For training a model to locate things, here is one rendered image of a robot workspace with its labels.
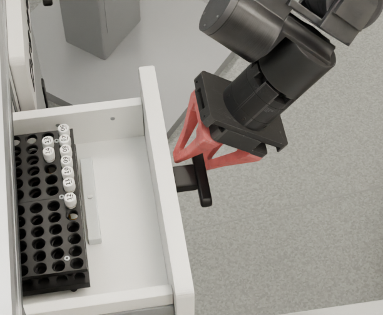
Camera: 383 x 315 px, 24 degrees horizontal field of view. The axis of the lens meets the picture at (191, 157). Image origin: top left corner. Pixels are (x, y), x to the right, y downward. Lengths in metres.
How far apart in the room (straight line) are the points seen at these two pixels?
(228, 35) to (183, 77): 1.35
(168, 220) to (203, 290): 1.01
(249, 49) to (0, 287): 0.31
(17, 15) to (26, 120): 0.13
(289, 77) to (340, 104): 1.34
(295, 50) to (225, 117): 0.10
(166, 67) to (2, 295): 1.46
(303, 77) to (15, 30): 0.37
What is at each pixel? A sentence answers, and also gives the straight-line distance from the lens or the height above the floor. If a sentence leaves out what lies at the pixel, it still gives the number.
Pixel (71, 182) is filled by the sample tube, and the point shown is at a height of 0.91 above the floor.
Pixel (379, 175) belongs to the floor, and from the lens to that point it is 2.10.
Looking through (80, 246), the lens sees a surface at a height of 0.90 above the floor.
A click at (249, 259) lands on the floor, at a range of 1.94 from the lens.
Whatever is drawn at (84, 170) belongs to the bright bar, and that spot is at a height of 0.85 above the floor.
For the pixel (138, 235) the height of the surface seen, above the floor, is 0.84.
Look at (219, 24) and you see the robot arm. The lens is 0.83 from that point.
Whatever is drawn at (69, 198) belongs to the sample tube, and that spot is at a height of 0.91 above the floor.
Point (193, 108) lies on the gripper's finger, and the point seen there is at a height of 0.96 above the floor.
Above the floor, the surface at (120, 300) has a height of 0.89.
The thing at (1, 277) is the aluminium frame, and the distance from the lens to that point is 0.81.
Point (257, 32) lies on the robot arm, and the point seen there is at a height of 1.08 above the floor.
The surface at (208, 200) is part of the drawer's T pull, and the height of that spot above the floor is 0.91.
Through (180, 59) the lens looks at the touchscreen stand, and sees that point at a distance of 2.22.
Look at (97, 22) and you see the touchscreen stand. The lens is 2.13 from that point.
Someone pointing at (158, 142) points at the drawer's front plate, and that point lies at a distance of 0.95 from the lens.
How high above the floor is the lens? 1.69
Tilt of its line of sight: 54 degrees down
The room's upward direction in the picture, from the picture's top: straight up
